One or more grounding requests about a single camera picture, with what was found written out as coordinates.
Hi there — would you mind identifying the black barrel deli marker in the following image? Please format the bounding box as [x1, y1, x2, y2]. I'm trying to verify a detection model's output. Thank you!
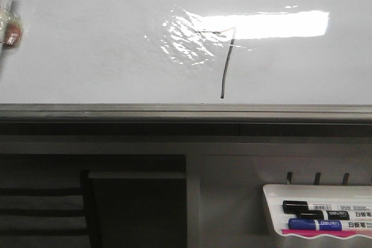
[296, 210, 371, 221]

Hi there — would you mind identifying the pink marker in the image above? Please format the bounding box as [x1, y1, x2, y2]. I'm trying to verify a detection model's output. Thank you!
[281, 229, 371, 238]

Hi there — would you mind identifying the white whiteboard with aluminium frame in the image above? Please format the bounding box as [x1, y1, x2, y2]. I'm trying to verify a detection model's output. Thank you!
[1, 0, 371, 123]

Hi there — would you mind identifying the black capped white marker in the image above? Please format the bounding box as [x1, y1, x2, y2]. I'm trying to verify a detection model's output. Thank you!
[282, 200, 371, 213]

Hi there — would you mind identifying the white wavy marker tray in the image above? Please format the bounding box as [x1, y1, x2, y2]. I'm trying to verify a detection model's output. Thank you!
[263, 184, 371, 247]

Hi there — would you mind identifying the taped black whiteboard marker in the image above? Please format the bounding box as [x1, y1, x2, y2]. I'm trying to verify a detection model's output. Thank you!
[1, 0, 23, 54]

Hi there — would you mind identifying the blue deli whiteboard marker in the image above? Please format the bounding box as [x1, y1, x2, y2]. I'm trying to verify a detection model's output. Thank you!
[288, 218, 371, 231]

